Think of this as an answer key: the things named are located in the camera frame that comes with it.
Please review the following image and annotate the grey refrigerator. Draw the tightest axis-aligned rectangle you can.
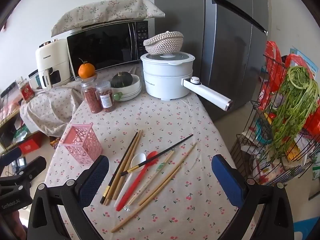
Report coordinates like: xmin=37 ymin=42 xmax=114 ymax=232
xmin=154 ymin=0 xmax=269 ymax=123

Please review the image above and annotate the tall jar of red berries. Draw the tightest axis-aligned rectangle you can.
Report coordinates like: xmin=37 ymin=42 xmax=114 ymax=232
xmin=81 ymin=76 xmax=103 ymax=114

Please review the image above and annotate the woven rope basket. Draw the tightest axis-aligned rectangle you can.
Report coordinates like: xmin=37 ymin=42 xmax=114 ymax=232
xmin=143 ymin=31 xmax=184 ymax=55

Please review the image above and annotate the cherry print tablecloth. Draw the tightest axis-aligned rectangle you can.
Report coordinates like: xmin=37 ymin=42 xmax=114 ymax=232
xmin=45 ymin=65 xmax=253 ymax=240

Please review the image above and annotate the red plastic bag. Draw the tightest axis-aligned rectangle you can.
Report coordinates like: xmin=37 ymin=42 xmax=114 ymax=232
xmin=284 ymin=54 xmax=320 ymax=137
xmin=259 ymin=41 xmax=287 ymax=110

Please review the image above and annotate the short jar of red berries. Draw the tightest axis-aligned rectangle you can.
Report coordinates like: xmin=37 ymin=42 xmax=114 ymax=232
xmin=96 ymin=81 xmax=116 ymax=113

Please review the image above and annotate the blue wall notice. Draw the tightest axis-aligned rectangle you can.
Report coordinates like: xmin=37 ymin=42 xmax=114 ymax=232
xmin=290 ymin=47 xmax=320 ymax=80

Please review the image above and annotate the stack of white plates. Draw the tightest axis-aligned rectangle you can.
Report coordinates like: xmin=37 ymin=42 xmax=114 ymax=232
xmin=110 ymin=74 xmax=142 ymax=102

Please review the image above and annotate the black microwave oven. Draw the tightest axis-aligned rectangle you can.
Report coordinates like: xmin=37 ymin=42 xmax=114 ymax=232
xmin=66 ymin=19 xmax=155 ymax=80

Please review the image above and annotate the black chopstick with gold band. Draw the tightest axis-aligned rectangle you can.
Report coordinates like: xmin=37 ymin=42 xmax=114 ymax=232
xmin=100 ymin=132 xmax=138 ymax=204
xmin=121 ymin=134 xmax=194 ymax=176

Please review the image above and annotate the brown wooden chopstick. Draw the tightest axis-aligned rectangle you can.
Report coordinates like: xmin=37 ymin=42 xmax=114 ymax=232
xmin=110 ymin=130 xmax=143 ymax=204
xmin=104 ymin=131 xmax=140 ymax=205
xmin=112 ymin=129 xmax=144 ymax=201
xmin=107 ymin=130 xmax=142 ymax=205

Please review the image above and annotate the floral microwave cover cloth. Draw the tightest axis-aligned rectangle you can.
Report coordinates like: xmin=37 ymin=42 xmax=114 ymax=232
xmin=51 ymin=0 xmax=165 ymax=37

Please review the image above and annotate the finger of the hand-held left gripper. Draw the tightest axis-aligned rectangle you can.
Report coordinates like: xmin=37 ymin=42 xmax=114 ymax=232
xmin=0 ymin=146 xmax=23 ymax=167
xmin=14 ymin=156 xmax=47 ymax=180

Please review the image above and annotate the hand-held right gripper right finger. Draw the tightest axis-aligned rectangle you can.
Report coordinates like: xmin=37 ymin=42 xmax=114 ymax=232
xmin=211 ymin=154 xmax=294 ymax=240

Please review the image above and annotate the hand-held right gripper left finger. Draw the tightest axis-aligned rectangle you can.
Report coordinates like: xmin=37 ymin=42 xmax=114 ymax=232
xmin=27 ymin=155 xmax=110 ymax=240

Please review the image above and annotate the red plastic spoon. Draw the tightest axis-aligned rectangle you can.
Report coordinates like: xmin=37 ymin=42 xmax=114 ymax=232
xmin=116 ymin=151 xmax=158 ymax=212

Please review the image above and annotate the red gift box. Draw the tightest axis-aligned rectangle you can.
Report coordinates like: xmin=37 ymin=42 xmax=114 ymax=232
xmin=19 ymin=137 xmax=46 ymax=155

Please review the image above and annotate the pink perforated utensil holder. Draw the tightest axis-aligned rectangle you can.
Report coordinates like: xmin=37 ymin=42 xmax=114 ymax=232
xmin=58 ymin=124 xmax=103 ymax=164

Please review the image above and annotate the white electric cooking pot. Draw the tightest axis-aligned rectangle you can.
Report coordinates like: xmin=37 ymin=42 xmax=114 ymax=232
xmin=140 ymin=51 xmax=233 ymax=112

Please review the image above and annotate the disposable chopsticks pair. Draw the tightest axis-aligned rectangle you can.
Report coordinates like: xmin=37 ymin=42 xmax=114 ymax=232
xmin=124 ymin=151 xmax=175 ymax=212

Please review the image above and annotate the white plastic spoon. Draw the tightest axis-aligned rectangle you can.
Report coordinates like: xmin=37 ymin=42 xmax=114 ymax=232
xmin=114 ymin=153 xmax=147 ymax=207

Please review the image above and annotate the black wire rack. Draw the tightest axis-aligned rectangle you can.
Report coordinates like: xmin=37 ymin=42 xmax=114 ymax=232
xmin=230 ymin=54 xmax=320 ymax=188

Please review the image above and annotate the green squash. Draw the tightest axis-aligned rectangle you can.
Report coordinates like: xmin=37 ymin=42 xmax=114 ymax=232
xmin=111 ymin=72 xmax=134 ymax=88

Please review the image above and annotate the pale bamboo chopstick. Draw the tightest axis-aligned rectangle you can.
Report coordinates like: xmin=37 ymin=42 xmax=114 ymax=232
xmin=138 ymin=142 xmax=197 ymax=206
xmin=111 ymin=166 xmax=181 ymax=232

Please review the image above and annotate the white air fryer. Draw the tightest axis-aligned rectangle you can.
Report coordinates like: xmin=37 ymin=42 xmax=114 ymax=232
xmin=35 ymin=39 xmax=72 ymax=90

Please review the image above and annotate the orange fruit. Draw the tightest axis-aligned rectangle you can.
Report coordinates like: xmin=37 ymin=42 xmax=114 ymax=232
xmin=78 ymin=58 xmax=96 ymax=79

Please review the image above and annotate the teal snack packet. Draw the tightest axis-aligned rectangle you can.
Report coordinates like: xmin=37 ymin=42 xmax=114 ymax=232
xmin=252 ymin=119 xmax=274 ymax=144

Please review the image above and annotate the draped floral cloth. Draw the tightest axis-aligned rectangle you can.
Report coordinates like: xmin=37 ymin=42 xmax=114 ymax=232
xmin=19 ymin=80 xmax=84 ymax=138

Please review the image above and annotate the bunch of green vegetables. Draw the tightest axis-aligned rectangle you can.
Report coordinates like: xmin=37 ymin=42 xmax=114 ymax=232
xmin=269 ymin=66 xmax=320 ymax=160

